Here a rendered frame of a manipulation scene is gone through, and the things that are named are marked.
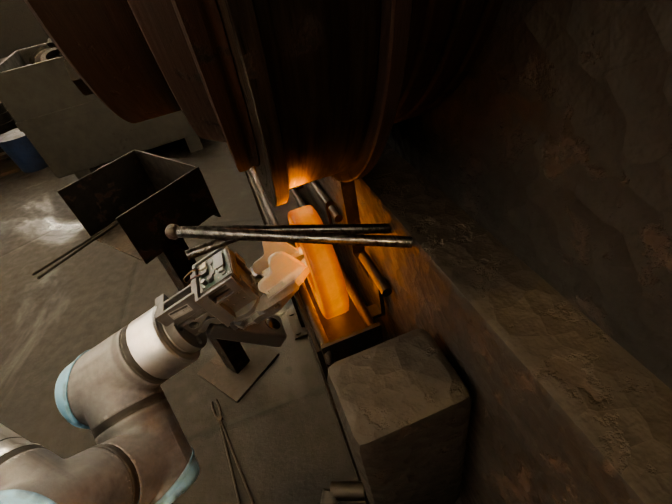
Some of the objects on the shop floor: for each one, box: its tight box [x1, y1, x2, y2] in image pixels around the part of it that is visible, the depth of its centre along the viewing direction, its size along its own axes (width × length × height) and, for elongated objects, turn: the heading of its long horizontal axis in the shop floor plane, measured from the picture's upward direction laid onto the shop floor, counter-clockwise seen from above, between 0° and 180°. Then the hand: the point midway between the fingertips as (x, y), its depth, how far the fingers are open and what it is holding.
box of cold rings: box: [0, 38, 203, 179], centre depth 269 cm, size 103×83×79 cm
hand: (314, 256), depth 52 cm, fingers closed
